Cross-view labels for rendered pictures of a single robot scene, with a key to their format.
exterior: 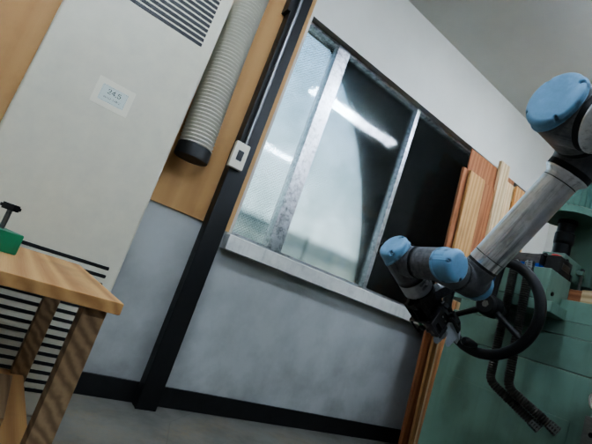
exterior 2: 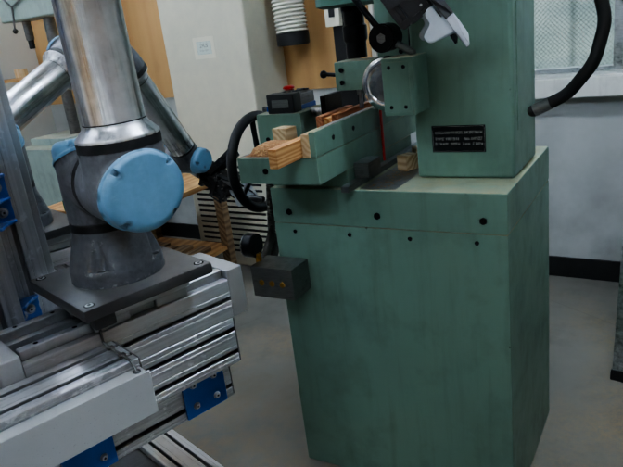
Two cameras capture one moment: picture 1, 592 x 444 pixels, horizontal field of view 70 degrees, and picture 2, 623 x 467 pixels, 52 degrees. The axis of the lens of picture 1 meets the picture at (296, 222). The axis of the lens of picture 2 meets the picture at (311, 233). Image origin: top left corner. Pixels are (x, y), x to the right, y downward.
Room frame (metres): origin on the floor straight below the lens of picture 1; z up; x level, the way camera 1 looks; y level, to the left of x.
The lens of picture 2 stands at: (0.53, -2.27, 1.17)
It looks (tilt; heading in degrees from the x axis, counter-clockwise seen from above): 18 degrees down; 66
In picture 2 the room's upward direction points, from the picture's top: 7 degrees counter-clockwise
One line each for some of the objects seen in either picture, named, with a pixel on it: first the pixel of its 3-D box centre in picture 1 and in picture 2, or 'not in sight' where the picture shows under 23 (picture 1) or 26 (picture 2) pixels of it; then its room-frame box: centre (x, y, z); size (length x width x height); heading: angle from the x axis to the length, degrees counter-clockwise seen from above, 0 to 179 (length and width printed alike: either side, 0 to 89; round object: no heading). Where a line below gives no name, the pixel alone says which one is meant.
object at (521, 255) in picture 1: (539, 262); (287, 98); (1.21, -0.72, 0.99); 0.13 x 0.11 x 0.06; 34
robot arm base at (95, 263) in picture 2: not in sight; (112, 243); (0.64, -1.23, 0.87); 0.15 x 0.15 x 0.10
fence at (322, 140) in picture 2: not in sight; (372, 119); (1.34, -0.91, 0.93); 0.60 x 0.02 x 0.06; 34
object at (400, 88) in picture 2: not in sight; (405, 84); (1.32, -1.10, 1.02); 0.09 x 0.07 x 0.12; 34
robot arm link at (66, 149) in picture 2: not in sight; (97, 174); (0.64, -1.23, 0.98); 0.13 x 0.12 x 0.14; 101
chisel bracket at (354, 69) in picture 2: (560, 270); (365, 76); (1.35, -0.88, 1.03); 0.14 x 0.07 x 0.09; 124
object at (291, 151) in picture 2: not in sight; (339, 130); (1.23, -0.94, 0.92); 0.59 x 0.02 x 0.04; 34
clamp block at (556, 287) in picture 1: (532, 286); (293, 126); (1.21, -0.72, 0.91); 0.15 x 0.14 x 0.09; 34
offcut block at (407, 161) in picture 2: not in sight; (408, 161); (1.39, -0.98, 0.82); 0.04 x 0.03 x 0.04; 9
